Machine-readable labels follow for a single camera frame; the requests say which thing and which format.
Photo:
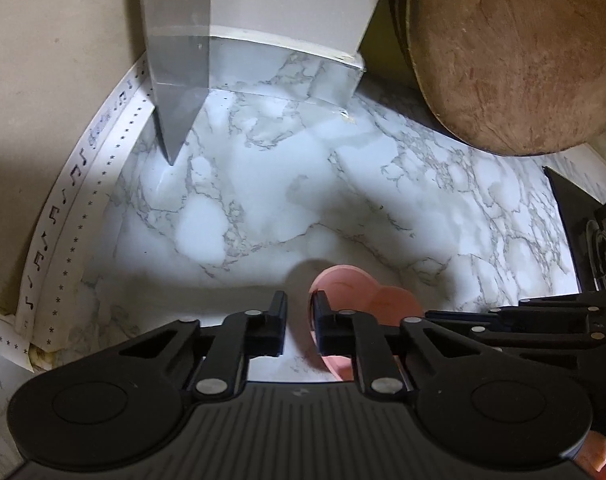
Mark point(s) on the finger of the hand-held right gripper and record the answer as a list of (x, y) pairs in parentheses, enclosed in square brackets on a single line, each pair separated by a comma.
[(558, 307), (533, 340)]

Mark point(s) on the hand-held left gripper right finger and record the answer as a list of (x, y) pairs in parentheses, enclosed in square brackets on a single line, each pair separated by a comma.
[(319, 325)]

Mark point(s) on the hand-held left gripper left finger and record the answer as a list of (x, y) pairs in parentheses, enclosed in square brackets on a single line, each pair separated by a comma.
[(282, 320)]

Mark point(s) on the pink plastic cup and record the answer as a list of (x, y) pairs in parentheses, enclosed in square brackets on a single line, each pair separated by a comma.
[(363, 295)]

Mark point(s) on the white music-note edge strip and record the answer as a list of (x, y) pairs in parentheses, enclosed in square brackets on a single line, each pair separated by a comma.
[(83, 200)]

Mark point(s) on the round wooden cutting board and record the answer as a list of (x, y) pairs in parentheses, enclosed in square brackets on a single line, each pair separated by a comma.
[(518, 55)]

